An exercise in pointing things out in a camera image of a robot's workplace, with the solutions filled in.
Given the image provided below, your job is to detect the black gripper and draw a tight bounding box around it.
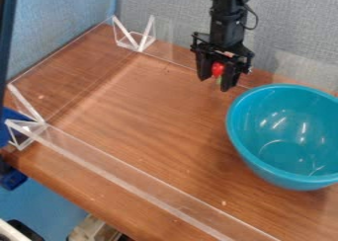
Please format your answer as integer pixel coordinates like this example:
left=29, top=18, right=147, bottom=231
left=190, top=32, right=255, bottom=92

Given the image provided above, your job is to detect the red strawberry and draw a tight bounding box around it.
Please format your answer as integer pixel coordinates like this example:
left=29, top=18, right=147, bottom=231
left=211, top=61, right=224, bottom=85

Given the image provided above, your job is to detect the blue plastic bowl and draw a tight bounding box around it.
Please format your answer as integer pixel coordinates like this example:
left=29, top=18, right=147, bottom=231
left=224, top=84, right=338, bottom=191

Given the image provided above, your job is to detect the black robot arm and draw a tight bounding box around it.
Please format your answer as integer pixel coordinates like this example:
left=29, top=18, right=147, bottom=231
left=190, top=0, right=258, bottom=92

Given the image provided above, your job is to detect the clear acrylic barrier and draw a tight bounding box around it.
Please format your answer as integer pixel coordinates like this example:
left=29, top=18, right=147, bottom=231
left=5, top=22, right=338, bottom=241

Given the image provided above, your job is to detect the grey box under table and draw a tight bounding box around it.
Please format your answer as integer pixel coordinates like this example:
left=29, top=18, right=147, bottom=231
left=67, top=214, right=119, bottom=241

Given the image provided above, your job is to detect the blue clamp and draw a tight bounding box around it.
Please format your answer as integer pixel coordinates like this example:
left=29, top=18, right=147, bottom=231
left=0, top=105, right=35, bottom=192

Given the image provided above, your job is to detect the white black object under table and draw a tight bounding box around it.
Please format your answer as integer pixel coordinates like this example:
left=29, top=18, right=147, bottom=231
left=0, top=219, right=45, bottom=241

